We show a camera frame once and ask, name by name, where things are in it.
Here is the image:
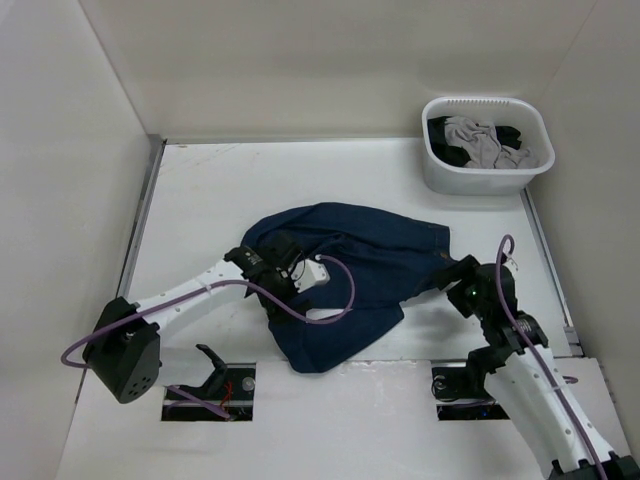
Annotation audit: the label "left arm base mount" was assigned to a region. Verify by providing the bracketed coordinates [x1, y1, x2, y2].
[161, 363, 257, 423]

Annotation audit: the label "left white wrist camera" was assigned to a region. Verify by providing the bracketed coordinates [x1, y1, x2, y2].
[290, 259, 330, 293]

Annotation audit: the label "dark blue denim trousers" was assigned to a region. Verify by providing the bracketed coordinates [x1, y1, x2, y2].
[241, 202, 454, 374]

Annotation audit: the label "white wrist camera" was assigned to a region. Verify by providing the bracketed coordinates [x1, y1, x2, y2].
[504, 254, 519, 271]
[290, 259, 330, 293]

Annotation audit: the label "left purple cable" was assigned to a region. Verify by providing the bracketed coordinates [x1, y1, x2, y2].
[60, 254, 357, 420]

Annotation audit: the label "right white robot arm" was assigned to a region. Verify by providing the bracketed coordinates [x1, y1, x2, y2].
[432, 255, 639, 479]

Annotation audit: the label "black crumpled garment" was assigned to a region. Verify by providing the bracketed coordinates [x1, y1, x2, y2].
[426, 116, 524, 168]

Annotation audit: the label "grey crumpled garment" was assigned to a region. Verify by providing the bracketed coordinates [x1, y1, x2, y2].
[444, 116, 539, 170]

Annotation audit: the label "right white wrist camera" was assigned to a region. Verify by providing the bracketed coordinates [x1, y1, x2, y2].
[504, 254, 519, 271]

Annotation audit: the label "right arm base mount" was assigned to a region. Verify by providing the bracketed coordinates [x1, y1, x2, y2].
[431, 363, 509, 421]

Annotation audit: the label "white plastic laundry basket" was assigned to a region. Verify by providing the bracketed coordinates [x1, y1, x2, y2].
[421, 97, 555, 195]

